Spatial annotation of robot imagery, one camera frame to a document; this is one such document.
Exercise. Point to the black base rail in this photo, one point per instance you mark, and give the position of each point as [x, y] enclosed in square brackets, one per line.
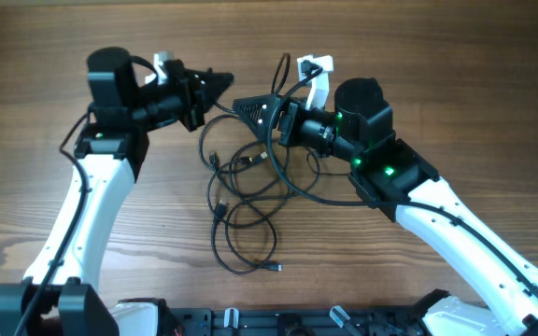
[394, 320]

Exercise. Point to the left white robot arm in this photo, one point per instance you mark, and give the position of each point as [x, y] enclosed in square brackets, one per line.
[131, 97]

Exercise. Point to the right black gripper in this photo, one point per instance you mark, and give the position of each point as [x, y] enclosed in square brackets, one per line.
[260, 129]

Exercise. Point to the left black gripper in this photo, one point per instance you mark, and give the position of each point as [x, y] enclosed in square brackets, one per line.
[197, 95]

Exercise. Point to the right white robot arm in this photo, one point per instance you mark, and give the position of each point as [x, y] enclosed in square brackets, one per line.
[392, 177]

